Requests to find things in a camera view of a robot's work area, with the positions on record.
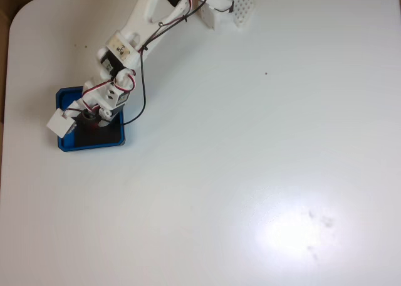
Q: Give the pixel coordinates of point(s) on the red and black tape roll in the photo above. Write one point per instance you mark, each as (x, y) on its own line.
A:
(89, 120)

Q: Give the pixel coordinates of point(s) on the blue box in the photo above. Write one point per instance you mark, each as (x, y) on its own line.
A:
(67, 144)

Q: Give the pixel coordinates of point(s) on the white perforated base plate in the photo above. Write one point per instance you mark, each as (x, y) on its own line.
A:
(244, 8)

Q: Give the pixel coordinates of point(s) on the white camera box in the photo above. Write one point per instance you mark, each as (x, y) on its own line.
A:
(60, 123)

